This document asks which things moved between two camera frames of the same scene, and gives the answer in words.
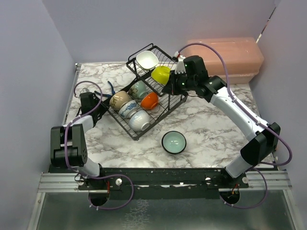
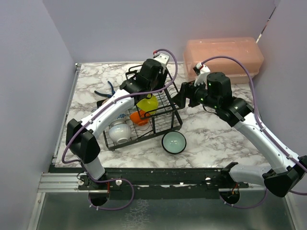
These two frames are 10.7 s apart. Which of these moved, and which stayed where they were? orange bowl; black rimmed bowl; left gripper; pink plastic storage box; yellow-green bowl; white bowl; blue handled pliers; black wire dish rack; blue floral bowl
Moved: blue floral bowl; yellow-green bowl; left gripper; orange bowl; black wire dish rack; white bowl
Stayed: pink plastic storage box; black rimmed bowl; blue handled pliers
